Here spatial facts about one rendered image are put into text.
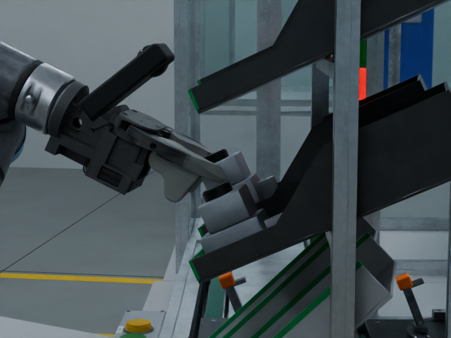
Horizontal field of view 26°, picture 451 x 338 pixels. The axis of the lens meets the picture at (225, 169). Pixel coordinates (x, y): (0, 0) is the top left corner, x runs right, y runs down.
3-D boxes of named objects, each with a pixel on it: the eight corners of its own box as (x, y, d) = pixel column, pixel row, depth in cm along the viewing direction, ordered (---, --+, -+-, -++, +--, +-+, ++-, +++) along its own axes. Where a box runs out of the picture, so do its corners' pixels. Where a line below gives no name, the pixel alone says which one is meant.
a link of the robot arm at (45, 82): (56, 62, 117) (29, 64, 109) (89, 78, 116) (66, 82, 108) (31, 118, 118) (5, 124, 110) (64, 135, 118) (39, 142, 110)
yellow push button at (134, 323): (123, 339, 149) (123, 326, 149) (127, 330, 153) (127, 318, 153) (149, 339, 149) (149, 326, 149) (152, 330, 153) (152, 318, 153)
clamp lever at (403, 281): (415, 328, 140) (396, 280, 139) (412, 324, 142) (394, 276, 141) (438, 319, 140) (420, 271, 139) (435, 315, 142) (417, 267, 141)
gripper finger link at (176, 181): (211, 220, 109) (144, 182, 112) (233, 173, 108) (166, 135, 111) (201, 222, 106) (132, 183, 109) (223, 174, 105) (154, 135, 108)
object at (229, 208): (211, 267, 96) (181, 202, 95) (220, 257, 100) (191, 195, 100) (288, 235, 94) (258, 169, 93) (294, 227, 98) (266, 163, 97)
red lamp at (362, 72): (337, 99, 153) (337, 68, 152) (335, 97, 158) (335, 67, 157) (369, 100, 153) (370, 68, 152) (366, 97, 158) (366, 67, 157)
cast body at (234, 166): (209, 223, 110) (184, 166, 109) (217, 216, 114) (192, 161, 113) (277, 195, 108) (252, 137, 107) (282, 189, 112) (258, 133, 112)
